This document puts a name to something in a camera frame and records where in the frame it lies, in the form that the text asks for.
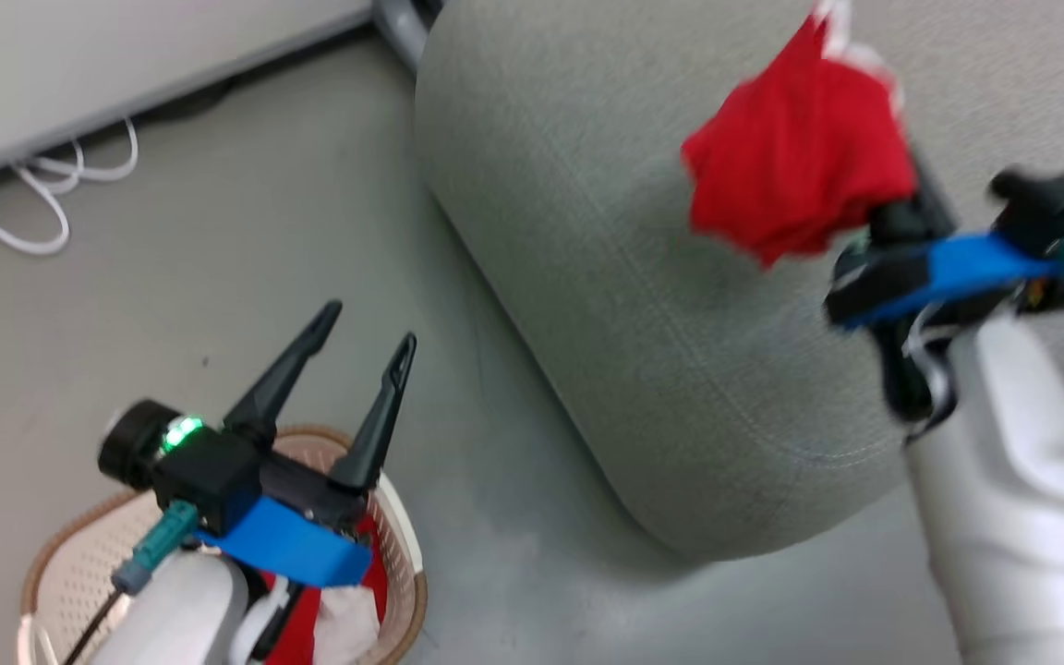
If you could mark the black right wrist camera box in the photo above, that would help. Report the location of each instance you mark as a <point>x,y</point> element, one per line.
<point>1049,217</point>

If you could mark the beige woven laundry basket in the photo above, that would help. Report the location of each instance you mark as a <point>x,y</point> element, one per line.
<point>79,573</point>

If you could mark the red clothing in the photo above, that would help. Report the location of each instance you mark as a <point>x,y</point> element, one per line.
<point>296,633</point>

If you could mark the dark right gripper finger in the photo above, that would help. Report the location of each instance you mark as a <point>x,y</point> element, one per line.
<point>934,199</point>

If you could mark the black left gripper body blue band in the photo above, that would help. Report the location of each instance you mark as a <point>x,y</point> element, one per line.
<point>296,540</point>

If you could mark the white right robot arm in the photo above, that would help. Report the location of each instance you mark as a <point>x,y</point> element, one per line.
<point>1012,517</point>

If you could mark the white low cabinet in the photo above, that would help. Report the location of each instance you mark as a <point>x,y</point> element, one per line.
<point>79,65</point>

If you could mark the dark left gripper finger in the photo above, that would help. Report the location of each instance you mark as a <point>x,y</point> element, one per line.
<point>278,383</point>
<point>382,416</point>

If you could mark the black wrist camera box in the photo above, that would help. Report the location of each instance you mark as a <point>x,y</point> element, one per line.
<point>1049,217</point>
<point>199,466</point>

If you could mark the dark grey metal leg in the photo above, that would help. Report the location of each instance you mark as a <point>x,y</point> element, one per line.
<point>403,28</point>

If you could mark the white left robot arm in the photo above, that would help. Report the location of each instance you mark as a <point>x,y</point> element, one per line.
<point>176,614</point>

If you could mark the grey fabric sofa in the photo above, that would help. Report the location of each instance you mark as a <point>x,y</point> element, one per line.
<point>587,231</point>

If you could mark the black right gripper body blue band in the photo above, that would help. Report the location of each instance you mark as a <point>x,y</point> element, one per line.
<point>938,277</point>

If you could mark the white clothing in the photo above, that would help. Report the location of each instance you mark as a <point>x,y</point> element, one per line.
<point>347,628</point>

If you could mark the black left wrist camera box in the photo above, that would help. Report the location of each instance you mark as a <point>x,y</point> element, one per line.
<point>199,466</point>

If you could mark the red garment with white trim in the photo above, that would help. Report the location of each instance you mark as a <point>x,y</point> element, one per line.
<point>791,157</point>

